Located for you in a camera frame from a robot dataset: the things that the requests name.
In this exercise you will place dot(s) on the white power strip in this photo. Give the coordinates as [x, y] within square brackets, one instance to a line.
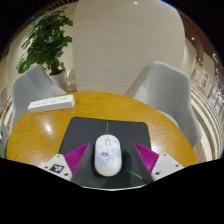
[51, 103]

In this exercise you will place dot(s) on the white cartoon-print computer mouse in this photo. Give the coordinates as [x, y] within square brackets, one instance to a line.
[107, 156]

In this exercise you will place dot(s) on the black mouse pad green lines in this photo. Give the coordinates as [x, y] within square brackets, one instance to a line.
[86, 130]

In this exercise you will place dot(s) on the grey shell chair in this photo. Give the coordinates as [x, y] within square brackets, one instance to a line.
[166, 90]
[31, 86]

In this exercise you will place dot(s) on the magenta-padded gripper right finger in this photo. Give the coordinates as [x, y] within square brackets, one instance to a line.
[165, 165]

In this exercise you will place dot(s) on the green potted plant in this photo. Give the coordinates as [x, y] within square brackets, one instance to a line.
[45, 40]

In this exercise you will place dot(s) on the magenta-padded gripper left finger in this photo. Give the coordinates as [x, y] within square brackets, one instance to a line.
[60, 166]

